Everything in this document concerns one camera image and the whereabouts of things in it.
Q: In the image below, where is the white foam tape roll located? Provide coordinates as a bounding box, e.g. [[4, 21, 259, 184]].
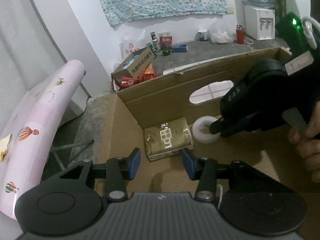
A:
[[192, 116, 221, 144]]

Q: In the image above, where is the person's right hand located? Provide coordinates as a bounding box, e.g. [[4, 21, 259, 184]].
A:
[[289, 102, 320, 183]]

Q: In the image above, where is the gold packaged box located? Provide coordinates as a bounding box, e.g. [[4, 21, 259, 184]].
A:
[[143, 118, 194, 161]]

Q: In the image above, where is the large cardboard box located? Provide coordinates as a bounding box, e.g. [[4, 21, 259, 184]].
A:
[[93, 48, 319, 239]]

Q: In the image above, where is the white water dispenser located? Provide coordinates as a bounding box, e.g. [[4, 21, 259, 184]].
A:
[[244, 5, 275, 41]]

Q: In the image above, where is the small cardboard snack box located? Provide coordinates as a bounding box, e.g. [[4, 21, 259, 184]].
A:
[[112, 46, 155, 80]]

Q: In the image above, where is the white plastic bag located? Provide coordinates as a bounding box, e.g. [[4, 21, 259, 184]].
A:
[[120, 29, 145, 59]]

